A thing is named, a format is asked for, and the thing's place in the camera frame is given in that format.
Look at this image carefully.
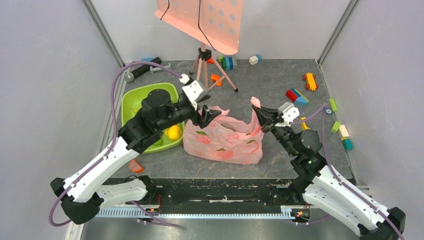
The pink plastic bag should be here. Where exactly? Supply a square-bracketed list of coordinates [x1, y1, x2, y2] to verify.
[182, 106, 264, 165]

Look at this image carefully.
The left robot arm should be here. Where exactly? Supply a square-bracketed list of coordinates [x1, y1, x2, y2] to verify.
[50, 89, 222, 225]

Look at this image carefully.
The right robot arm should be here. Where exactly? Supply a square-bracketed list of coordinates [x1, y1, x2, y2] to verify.
[252, 102, 406, 240]

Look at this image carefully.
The fake lemon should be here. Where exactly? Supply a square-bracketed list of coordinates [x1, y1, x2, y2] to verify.
[164, 125, 183, 142]

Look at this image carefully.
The yellow curved brick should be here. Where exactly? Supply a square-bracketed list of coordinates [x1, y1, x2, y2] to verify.
[300, 116, 311, 131]

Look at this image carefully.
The red blue brick house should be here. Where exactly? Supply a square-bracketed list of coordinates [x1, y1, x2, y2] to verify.
[285, 88, 310, 107]

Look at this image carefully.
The orange curved brick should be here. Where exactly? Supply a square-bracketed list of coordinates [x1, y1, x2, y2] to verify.
[210, 74, 223, 87]

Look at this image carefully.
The white blue brick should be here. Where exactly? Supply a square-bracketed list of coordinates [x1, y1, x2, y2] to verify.
[248, 54, 262, 65]

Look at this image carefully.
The small blue wheel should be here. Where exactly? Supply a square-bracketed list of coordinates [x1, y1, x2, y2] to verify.
[325, 108, 333, 116]

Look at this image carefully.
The yellow toy car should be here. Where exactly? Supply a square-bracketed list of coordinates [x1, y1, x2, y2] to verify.
[302, 72, 319, 91]

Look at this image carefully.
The green blue brick stack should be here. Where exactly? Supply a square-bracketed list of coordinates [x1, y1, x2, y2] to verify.
[217, 55, 238, 70]

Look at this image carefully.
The green flat brick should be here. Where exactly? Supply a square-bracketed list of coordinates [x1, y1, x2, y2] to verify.
[329, 98, 338, 112]

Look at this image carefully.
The green small brick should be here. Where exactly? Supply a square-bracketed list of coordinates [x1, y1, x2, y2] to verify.
[330, 121, 341, 133]

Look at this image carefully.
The grey syringe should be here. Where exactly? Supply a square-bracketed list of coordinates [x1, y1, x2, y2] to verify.
[149, 63, 172, 74]

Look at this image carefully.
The green plastic basin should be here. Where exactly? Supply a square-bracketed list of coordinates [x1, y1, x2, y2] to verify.
[120, 82, 183, 154]

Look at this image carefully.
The white teal brick stack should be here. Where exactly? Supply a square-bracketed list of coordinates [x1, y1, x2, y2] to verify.
[338, 124, 354, 151]

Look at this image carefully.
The orange slice toy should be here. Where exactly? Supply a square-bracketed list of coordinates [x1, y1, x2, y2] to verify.
[129, 158, 144, 173]

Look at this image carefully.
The black microphone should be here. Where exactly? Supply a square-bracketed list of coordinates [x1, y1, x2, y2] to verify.
[123, 57, 162, 83]

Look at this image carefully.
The pink music stand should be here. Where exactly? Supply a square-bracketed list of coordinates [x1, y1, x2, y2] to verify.
[154, 0, 244, 90]

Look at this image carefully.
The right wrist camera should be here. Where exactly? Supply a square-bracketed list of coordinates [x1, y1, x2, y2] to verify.
[275, 102, 300, 127]

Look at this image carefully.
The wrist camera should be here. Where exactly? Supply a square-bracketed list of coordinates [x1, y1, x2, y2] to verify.
[179, 74, 211, 105]
[275, 102, 300, 127]

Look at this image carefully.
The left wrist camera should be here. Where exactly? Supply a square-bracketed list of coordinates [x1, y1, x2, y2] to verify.
[179, 74, 211, 105]

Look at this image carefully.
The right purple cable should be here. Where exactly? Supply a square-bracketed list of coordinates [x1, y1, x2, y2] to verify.
[291, 103, 407, 240]

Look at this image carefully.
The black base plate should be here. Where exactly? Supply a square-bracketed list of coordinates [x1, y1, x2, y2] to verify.
[137, 178, 311, 215]

